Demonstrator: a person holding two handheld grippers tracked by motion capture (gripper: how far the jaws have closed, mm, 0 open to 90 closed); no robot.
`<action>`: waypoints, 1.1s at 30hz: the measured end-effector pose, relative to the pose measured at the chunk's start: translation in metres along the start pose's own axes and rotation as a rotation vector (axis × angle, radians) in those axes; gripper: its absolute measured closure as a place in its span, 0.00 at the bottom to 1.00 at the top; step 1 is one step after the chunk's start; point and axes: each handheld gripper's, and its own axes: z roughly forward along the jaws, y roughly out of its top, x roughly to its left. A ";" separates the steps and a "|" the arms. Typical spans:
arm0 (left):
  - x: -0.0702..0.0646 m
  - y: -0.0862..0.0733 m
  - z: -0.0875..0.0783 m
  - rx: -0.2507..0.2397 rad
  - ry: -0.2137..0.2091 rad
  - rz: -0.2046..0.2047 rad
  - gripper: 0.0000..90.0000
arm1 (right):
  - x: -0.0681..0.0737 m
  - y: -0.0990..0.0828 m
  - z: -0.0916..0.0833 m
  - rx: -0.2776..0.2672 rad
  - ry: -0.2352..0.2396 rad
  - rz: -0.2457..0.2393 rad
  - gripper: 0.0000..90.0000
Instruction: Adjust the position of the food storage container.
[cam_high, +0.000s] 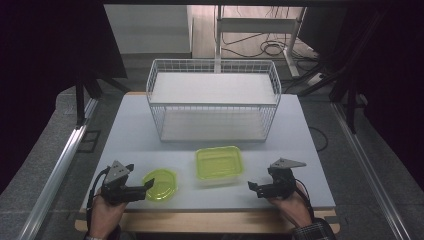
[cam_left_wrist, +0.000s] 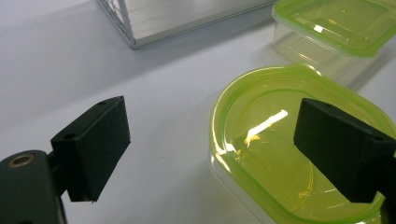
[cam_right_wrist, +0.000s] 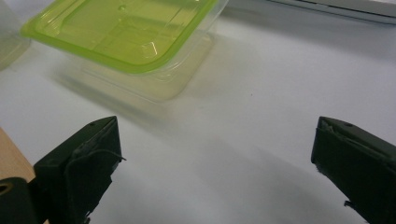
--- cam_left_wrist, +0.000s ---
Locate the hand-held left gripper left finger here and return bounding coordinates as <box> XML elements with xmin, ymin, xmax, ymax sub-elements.
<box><xmin>50</xmin><ymin>95</ymin><xmax>132</xmax><ymax>203</ymax></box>

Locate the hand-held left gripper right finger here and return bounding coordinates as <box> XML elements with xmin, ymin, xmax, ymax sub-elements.
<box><xmin>293</xmin><ymin>97</ymin><xmax>396</xmax><ymax>203</ymax></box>

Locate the round green-lidded plastic container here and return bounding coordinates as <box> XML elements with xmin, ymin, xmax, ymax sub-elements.
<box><xmin>208</xmin><ymin>62</ymin><xmax>396</xmax><ymax>224</ymax></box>

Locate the rectangular green-lidded plastic container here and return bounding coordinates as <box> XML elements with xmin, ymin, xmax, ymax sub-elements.
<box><xmin>271</xmin><ymin>0</ymin><xmax>396</xmax><ymax>88</ymax></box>

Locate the white wire shelf rack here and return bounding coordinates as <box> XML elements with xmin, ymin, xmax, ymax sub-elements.
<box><xmin>95</xmin><ymin>0</ymin><xmax>278</xmax><ymax>50</ymax></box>

